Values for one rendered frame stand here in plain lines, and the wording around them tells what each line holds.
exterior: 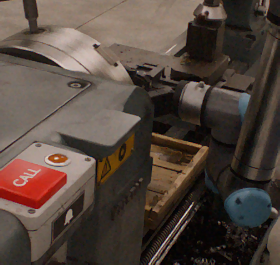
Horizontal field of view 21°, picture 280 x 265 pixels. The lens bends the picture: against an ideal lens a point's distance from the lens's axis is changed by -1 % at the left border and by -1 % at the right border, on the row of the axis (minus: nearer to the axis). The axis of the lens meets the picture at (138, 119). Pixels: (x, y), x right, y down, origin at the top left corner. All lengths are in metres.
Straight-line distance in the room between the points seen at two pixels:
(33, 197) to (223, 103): 0.69
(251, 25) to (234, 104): 1.00
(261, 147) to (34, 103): 0.45
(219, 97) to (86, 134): 0.53
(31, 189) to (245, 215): 0.61
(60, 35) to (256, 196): 0.41
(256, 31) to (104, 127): 1.49
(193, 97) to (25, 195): 0.69
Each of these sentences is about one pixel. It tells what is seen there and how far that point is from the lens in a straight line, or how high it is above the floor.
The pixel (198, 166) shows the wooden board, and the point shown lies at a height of 0.89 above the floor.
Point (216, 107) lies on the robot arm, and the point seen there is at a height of 1.10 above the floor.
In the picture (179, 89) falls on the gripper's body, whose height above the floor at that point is 1.11.
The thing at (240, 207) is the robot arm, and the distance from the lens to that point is 1.24.
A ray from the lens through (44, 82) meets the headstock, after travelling 0.97.
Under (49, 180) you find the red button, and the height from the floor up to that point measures 1.27.
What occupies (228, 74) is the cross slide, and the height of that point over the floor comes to 0.97.
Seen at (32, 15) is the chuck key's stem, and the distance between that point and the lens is 1.20.
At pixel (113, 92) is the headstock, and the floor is 1.26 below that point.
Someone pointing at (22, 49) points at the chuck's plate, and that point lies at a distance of 1.14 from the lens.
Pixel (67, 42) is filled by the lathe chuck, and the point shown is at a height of 1.23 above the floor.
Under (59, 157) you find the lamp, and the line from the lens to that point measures 0.78.
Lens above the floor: 1.63
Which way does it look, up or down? 25 degrees down
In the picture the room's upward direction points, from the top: 5 degrees clockwise
